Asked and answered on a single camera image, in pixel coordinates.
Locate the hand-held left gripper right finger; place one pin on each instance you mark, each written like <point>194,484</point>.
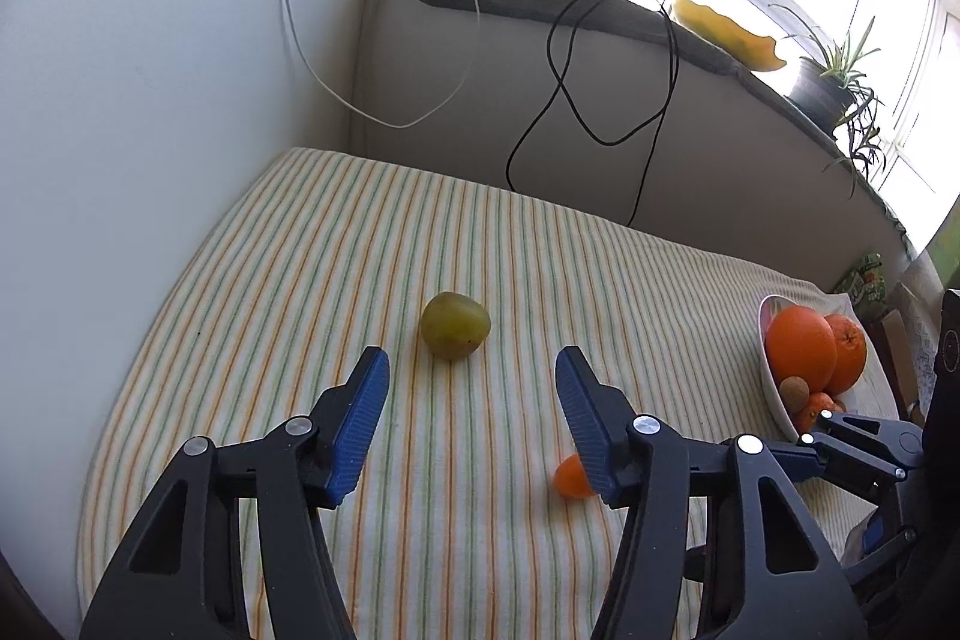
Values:
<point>585,422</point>

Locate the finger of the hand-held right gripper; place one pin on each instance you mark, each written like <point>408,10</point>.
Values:
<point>870,449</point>
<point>876,535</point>

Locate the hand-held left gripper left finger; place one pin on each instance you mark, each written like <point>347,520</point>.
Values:
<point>360,430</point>

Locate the small tangerine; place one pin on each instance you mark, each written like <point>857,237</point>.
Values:
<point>571,479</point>

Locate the bumpy orange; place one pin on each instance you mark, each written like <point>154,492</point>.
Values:
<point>816,411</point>

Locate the round orange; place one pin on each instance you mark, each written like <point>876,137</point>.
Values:
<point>851,347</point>

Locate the large orange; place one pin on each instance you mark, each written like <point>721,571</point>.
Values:
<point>799,347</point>

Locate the white floral bowl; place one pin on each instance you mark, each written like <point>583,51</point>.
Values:
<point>766,370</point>

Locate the green plum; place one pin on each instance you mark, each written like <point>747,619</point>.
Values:
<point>454,325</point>

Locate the brown cardboard box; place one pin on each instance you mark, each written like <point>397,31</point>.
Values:
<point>904,347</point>

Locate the yellow green painting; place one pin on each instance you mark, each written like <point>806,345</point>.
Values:
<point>943,254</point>

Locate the green packet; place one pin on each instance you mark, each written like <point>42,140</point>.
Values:
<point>862,280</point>

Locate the striped cloth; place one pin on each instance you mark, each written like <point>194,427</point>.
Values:
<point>300,272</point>

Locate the potted plant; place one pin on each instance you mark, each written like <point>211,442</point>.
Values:
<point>821,93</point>

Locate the yellow dish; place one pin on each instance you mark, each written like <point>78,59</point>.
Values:
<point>727,36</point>

